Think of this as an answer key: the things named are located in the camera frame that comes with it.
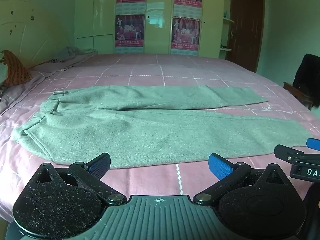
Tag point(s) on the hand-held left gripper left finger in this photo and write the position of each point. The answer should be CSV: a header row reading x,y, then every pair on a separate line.
x,y
100,165

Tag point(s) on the white bed headboard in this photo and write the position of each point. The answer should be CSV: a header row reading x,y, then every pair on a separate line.
x,y
32,35

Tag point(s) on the corner wall shelves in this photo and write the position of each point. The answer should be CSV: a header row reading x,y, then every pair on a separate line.
x,y
228,20

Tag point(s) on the bed with pink checked sheet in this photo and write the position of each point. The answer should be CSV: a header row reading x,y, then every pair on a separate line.
x,y
155,72

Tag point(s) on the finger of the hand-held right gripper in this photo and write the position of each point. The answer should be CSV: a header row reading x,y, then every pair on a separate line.
x,y
313,143
287,153

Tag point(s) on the brown wooden door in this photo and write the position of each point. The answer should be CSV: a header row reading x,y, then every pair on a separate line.
x,y
246,30

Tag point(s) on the grey-green pants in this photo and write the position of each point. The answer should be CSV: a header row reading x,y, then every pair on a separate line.
x,y
150,130

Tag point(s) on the lilac blanket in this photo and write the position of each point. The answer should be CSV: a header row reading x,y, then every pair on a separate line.
x,y
37,75

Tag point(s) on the pale green wardrobe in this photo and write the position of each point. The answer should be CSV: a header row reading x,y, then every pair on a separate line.
x,y
160,17

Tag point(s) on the wooden chair with dark clothing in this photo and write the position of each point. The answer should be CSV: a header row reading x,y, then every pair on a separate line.
x,y
306,77

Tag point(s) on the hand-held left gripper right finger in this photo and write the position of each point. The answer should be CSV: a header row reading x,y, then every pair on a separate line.
x,y
220,166

